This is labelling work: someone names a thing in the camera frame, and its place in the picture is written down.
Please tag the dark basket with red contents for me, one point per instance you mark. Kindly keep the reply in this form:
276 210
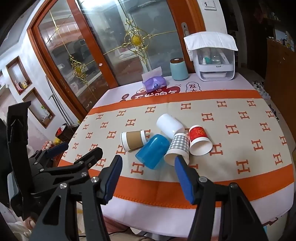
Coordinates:
66 133

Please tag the white plastic storage box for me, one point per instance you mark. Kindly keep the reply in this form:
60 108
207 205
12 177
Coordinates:
215 74

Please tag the printed pink tablecloth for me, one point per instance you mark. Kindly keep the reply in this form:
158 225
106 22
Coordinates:
222 81

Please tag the blue plastic cup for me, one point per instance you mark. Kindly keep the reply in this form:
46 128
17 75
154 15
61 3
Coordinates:
152 150

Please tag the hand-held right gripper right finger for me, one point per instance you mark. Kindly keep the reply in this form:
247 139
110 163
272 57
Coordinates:
183 180

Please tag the orange wooden glass door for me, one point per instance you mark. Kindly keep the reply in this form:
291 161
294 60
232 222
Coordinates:
104 34

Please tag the brown wooden cabinet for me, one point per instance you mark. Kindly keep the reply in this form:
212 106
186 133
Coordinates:
281 76

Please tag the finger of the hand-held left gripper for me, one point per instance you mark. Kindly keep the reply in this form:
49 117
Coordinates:
57 147
89 158

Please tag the wooden wall niche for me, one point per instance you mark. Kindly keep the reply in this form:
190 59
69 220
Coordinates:
10 69
30 99

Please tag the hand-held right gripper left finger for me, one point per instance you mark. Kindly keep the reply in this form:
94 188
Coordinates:
112 179

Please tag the beige orange patterned table mat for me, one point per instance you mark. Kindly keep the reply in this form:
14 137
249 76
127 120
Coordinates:
231 111

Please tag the white cup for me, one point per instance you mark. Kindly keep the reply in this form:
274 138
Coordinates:
168 125

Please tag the grey checked paper cup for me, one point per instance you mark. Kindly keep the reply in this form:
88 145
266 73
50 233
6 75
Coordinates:
178 143

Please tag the brown sleeve paper cup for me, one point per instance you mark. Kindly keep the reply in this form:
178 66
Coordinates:
134 140

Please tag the white wall switch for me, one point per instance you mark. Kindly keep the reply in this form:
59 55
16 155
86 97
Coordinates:
209 4

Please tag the purple tissue pack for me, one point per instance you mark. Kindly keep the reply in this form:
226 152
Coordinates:
154 84

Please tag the red paper cup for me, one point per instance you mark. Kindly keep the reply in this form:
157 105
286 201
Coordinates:
198 134

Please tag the white folded cloth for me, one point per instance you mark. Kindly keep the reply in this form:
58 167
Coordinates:
208 39

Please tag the teal canister brown lid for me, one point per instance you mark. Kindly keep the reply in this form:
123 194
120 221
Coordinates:
179 69

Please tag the metal pole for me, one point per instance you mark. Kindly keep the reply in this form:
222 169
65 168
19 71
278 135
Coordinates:
59 104

